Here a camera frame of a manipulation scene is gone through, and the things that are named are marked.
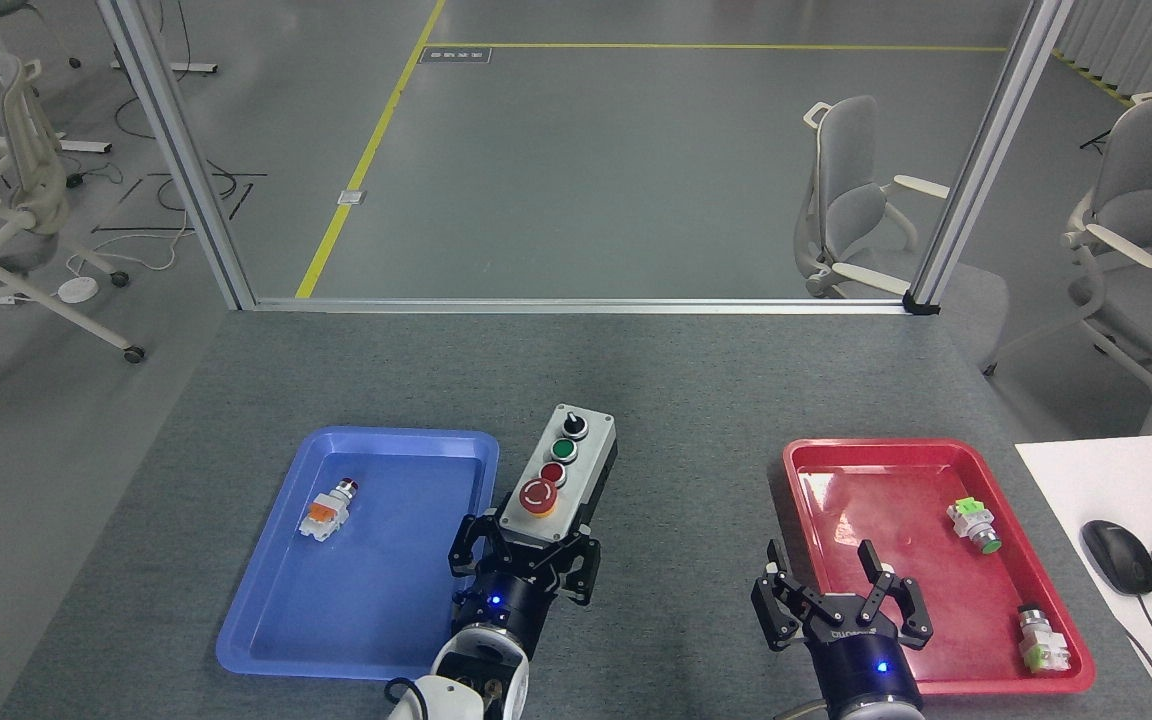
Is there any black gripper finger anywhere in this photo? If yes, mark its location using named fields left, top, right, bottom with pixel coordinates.
left=448, top=511, right=512, bottom=583
left=548, top=533, right=603, bottom=608
left=854, top=540, right=935, bottom=653
left=750, top=540, right=852, bottom=653

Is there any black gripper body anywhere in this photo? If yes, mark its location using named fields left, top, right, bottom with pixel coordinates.
left=451, top=565, right=565, bottom=659
left=802, top=618, right=929, bottom=717

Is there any grey control box with buttons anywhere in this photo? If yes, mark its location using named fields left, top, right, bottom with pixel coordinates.
left=497, top=404, right=620, bottom=553

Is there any blue plastic tray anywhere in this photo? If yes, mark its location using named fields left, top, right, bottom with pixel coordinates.
left=216, top=427, right=500, bottom=681

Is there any silver push button green block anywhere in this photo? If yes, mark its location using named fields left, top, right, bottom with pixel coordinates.
left=1016, top=604, right=1072, bottom=674

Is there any red push button orange block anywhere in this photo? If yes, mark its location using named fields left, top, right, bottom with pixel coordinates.
left=298, top=480, right=358, bottom=543

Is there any red plastic tray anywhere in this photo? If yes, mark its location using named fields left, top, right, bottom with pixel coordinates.
left=782, top=437, right=1097, bottom=696

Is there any black computer mouse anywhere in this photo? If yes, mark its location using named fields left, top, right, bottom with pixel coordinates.
left=1080, top=520, right=1152, bottom=597

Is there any white side table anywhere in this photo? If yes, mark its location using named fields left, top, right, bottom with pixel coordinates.
left=1014, top=432, right=1152, bottom=720

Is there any white desk foot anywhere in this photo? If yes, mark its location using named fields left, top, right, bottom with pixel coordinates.
left=111, top=58, right=219, bottom=77
left=0, top=133, right=113, bottom=157

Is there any white mesh office chair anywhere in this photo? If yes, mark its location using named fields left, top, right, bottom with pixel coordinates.
left=0, top=55, right=147, bottom=416

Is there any green push button switch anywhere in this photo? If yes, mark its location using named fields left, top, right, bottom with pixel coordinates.
left=945, top=496, right=1003, bottom=556

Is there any white floor cable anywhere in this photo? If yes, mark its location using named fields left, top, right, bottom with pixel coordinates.
left=66, top=205, right=199, bottom=283

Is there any silver aluminium post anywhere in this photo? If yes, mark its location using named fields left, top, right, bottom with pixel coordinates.
left=96, top=0, right=257, bottom=311
left=903, top=0, right=1077, bottom=317

